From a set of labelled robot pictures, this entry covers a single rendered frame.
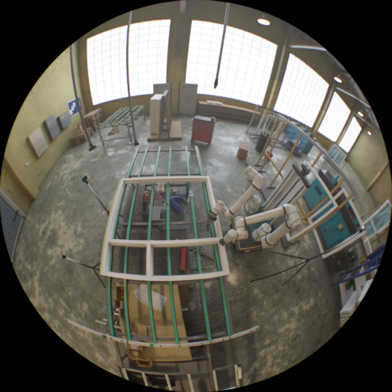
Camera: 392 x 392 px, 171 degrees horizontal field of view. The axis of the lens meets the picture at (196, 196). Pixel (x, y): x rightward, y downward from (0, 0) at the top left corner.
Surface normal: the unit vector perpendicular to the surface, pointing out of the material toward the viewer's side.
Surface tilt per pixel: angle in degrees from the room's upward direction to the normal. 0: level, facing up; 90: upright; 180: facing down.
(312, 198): 90
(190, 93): 90
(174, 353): 0
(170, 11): 90
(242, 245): 0
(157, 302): 0
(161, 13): 90
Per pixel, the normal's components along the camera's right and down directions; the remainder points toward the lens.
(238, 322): 0.10, -0.61
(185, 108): 0.11, 0.79
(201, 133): -0.25, 0.75
